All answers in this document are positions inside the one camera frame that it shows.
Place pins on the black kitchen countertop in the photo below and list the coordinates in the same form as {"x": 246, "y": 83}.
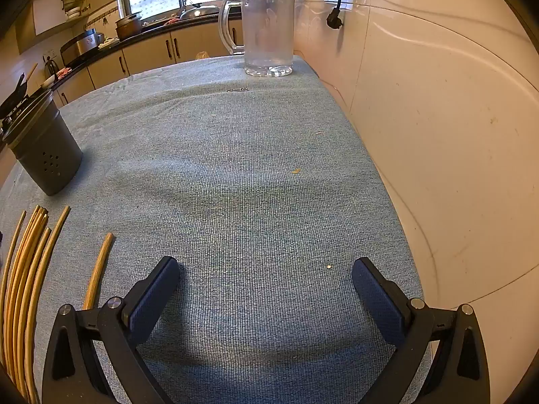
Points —
{"x": 156, "y": 28}

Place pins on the black wok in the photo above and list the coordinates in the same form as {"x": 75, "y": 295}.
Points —
{"x": 12, "y": 92}

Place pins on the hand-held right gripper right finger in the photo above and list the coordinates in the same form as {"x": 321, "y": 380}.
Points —
{"x": 379, "y": 303}

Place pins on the wall rack with dishes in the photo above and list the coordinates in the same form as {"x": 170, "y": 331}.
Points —
{"x": 75, "y": 8}

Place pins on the bundle of wooden chopsticks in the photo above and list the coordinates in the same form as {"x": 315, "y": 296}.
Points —
{"x": 17, "y": 294}

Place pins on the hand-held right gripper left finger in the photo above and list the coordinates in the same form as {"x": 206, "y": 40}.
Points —
{"x": 156, "y": 298}

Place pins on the silver countertop appliance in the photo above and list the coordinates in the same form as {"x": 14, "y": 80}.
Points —
{"x": 80, "y": 46}

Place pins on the clear glass mug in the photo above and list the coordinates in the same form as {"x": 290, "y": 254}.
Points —
{"x": 267, "y": 29}

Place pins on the metal pot lid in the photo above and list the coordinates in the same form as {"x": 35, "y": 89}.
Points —
{"x": 200, "y": 10}

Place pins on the beige upper kitchen cabinet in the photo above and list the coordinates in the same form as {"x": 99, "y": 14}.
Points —
{"x": 46, "y": 12}

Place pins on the blue-grey tablecloth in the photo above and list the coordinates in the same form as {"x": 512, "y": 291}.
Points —
{"x": 236, "y": 176}

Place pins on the dark grey perforated utensil holder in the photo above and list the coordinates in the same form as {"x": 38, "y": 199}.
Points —
{"x": 46, "y": 147}

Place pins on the brown cooking pot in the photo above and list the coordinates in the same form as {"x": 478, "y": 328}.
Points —
{"x": 128, "y": 29}

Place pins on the beige lower kitchen cabinets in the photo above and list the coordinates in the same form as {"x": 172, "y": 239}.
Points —
{"x": 143, "y": 54}

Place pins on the yellow plastic bag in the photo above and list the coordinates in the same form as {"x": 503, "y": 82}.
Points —
{"x": 202, "y": 55}

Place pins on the long wooden chopstick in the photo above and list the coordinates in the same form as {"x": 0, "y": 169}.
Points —
{"x": 97, "y": 271}

